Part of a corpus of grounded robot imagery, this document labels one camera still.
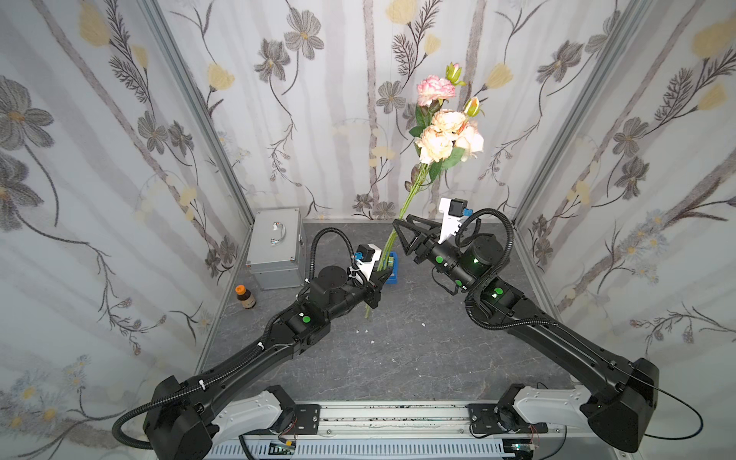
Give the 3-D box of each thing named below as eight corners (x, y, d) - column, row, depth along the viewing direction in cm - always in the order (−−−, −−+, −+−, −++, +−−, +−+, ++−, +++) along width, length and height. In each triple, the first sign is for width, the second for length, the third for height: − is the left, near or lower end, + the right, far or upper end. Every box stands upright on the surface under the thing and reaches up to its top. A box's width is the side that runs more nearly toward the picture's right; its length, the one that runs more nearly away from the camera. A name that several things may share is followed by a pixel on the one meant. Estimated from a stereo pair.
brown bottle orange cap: (242, 309, 96) (232, 295, 89) (245, 298, 99) (236, 285, 92) (254, 309, 96) (245, 295, 89) (257, 298, 99) (248, 285, 92)
